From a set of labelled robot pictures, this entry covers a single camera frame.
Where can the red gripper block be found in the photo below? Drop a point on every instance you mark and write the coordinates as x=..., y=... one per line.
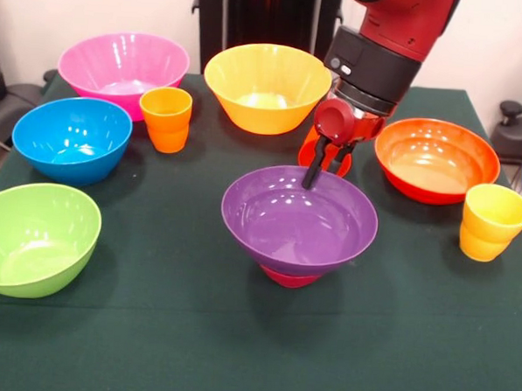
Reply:
x=341, y=123

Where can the red-orange cup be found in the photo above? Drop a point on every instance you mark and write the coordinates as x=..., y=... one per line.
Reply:
x=306, y=156

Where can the purple bowl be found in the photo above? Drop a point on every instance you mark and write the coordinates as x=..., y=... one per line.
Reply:
x=294, y=223

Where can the small crimson bowl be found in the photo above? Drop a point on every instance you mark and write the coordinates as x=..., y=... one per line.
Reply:
x=289, y=280

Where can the blue bowl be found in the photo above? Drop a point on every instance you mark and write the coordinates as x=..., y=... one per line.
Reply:
x=71, y=142

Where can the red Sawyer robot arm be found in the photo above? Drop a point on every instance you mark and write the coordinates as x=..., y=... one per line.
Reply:
x=387, y=40

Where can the large yellow-orange bowl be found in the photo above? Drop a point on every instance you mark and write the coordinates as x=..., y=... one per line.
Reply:
x=258, y=81

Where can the shallow red-orange bowl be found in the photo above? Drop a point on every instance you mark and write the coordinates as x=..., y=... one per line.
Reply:
x=438, y=161

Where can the orange cup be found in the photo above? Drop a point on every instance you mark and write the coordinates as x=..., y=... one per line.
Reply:
x=164, y=120

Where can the yellow cup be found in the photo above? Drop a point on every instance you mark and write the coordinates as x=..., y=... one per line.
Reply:
x=491, y=225

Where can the dark green tablecloth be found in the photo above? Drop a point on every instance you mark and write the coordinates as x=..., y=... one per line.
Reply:
x=323, y=339

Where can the large pink bowl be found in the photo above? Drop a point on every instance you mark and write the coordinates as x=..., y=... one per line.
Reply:
x=119, y=61

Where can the green bowl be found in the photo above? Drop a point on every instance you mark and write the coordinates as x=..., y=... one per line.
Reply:
x=35, y=240

